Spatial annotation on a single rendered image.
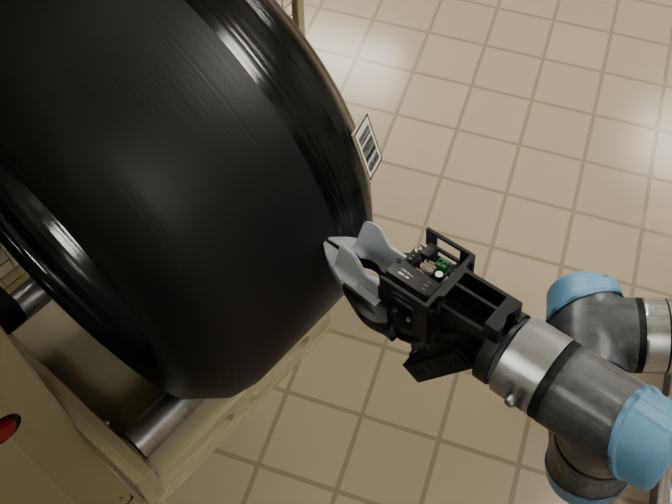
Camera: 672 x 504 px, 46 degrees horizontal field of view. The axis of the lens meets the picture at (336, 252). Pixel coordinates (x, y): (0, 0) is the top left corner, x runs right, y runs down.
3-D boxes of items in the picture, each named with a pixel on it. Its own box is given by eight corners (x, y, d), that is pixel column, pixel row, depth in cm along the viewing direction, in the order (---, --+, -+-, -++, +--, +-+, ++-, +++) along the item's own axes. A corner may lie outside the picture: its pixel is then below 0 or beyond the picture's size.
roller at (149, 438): (109, 434, 102) (126, 454, 105) (127, 450, 99) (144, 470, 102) (292, 261, 117) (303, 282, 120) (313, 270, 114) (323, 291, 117)
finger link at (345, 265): (322, 211, 76) (398, 259, 72) (327, 248, 80) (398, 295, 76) (300, 231, 74) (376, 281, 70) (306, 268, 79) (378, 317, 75)
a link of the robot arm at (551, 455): (619, 407, 81) (640, 360, 72) (628, 519, 75) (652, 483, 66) (540, 402, 82) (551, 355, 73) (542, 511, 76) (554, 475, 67)
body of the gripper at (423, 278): (424, 220, 72) (539, 288, 67) (422, 275, 79) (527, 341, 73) (370, 275, 69) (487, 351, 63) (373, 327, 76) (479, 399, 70)
